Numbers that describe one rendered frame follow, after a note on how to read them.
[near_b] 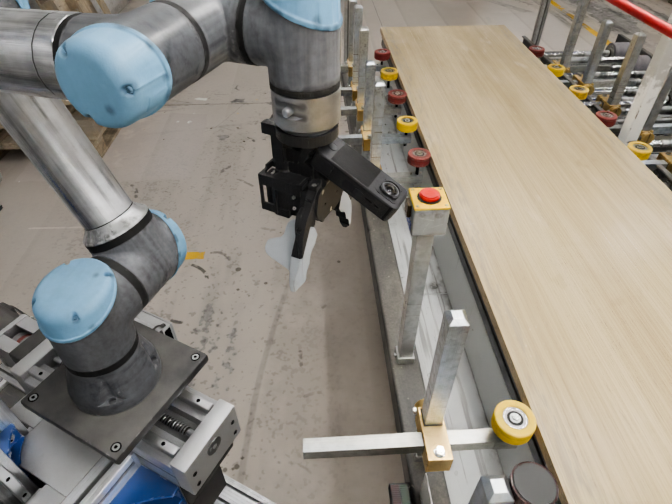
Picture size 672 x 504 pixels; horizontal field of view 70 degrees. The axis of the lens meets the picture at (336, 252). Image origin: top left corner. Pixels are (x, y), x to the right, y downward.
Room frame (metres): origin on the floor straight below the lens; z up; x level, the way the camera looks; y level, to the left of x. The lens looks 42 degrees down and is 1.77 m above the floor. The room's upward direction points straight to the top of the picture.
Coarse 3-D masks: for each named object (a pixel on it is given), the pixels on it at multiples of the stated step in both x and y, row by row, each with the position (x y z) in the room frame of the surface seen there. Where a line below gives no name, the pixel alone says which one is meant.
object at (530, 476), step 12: (516, 468) 0.29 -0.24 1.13; (528, 468) 0.29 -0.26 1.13; (540, 468) 0.29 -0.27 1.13; (516, 480) 0.27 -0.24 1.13; (528, 480) 0.27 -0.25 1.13; (540, 480) 0.27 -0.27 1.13; (552, 480) 0.27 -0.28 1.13; (528, 492) 0.25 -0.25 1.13; (540, 492) 0.25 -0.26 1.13; (552, 492) 0.25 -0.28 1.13
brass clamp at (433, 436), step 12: (420, 408) 0.53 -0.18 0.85; (420, 420) 0.51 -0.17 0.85; (432, 432) 0.48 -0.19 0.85; (444, 432) 0.48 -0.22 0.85; (432, 444) 0.45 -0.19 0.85; (444, 444) 0.45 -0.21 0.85; (432, 456) 0.43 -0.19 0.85; (444, 456) 0.43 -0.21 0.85; (432, 468) 0.42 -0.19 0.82; (444, 468) 0.42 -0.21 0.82
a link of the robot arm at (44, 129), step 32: (0, 0) 0.67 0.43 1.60; (0, 96) 0.61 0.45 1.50; (32, 96) 0.63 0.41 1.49; (32, 128) 0.61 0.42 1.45; (64, 128) 0.63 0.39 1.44; (32, 160) 0.61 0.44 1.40; (64, 160) 0.61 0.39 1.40; (96, 160) 0.64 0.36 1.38; (64, 192) 0.60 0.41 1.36; (96, 192) 0.60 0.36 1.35; (96, 224) 0.59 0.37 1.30; (128, 224) 0.59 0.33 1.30; (160, 224) 0.65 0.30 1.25; (128, 256) 0.57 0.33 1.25; (160, 256) 0.59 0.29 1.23; (160, 288) 0.57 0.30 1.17
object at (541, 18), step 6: (546, 0) 2.87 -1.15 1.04; (540, 6) 2.90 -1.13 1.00; (546, 6) 2.88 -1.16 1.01; (540, 12) 2.88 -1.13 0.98; (546, 12) 2.87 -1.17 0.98; (540, 18) 2.87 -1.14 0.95; (540, 24) 2.87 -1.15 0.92; (534, 30) 2.89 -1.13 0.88; (540, 30) 2.87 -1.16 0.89; (534, 36) 2.87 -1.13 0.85; (540, 36) 2.87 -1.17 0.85; (534, 42) 2.87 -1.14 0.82
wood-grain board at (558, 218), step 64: (448, 64) 2.32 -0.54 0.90; (512, 64) 2.32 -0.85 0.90; (448, 128) 1.67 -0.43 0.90; (512, 128) 1.67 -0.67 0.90; (576, 128) 1.67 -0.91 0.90; (448, 192) 1.25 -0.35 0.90; (512, 192) 1.25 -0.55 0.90; (576, 192) 1.25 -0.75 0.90; (640, 192) 1.25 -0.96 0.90; (512, 256) 0.95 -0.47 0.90; (576, 256) 0.95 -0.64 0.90; (640, 256) 0.95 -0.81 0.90; (512, 320) 0.73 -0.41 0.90; (576, 320) 0.73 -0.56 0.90; (640, 320) 0.73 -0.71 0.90; (576, 384) 0.56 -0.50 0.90; (640, 384) 0.56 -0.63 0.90; (576, 448) 0.42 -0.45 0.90; (640, 448) 0.42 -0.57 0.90
